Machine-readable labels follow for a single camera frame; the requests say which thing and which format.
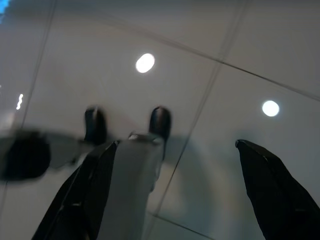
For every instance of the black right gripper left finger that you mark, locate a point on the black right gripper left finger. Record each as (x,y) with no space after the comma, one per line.
(75,197)

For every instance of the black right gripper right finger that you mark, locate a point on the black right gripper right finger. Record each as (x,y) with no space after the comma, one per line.
(280,192)

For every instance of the grey robot right leg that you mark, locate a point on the grey robot right leg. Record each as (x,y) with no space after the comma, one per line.
(135,175)

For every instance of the black robot left foot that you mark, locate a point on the black robot left foot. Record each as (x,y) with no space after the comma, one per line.
(95,125)

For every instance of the black robot foot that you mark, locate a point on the black robot foot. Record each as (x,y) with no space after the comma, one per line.
(160,122)
(95,125)

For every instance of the black robot right foot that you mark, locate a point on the black robot right foot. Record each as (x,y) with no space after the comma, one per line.
(160,122)

